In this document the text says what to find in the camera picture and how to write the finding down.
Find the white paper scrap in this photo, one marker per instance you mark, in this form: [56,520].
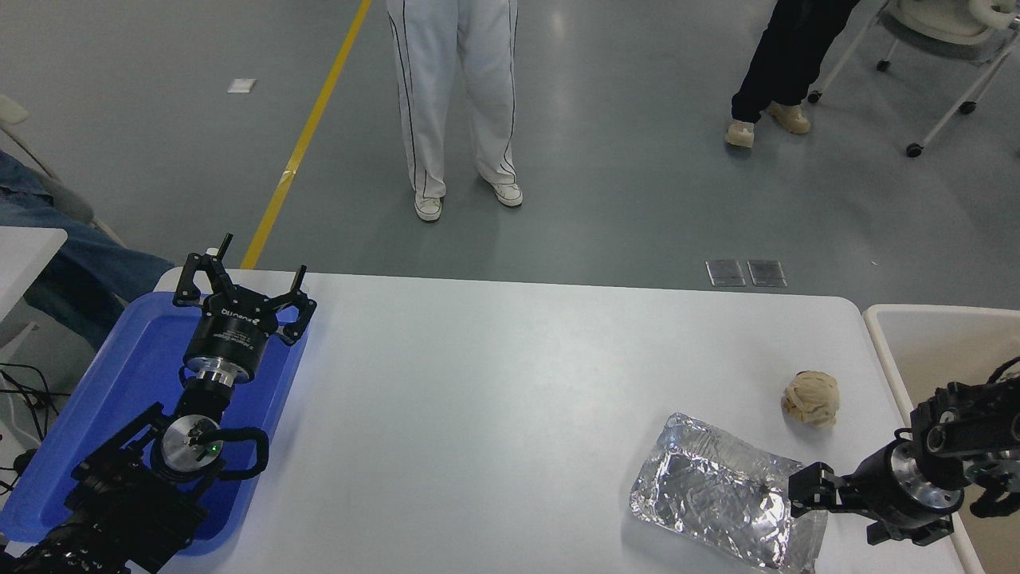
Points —
[241,85]

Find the crinkled foil plate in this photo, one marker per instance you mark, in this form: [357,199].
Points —
[709,494]

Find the large pale bin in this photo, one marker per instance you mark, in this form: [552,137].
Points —
[932,351]

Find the white side table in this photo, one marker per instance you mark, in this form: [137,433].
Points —
[24,255]

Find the metal floor plate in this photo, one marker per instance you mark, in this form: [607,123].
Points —
[725,273]
[766,273]

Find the seated person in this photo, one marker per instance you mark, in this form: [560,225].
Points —
[88,263]

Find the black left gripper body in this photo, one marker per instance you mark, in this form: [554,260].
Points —
[231,331]

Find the standing person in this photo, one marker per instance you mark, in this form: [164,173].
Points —
[446,80]

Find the crumpled tan paper ball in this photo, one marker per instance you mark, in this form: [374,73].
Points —
[811,397]

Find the blue plastic tray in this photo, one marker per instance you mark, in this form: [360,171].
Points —
[135,367]

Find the white chair with casters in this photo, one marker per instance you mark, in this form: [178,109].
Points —
[940,20]

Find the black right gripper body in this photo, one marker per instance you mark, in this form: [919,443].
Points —
[872,490]

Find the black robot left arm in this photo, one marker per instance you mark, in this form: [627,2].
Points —
[119,502]

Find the person with tan shoes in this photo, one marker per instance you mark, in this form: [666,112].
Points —
[785,56]

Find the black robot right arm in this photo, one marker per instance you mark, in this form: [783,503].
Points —
[972,426]

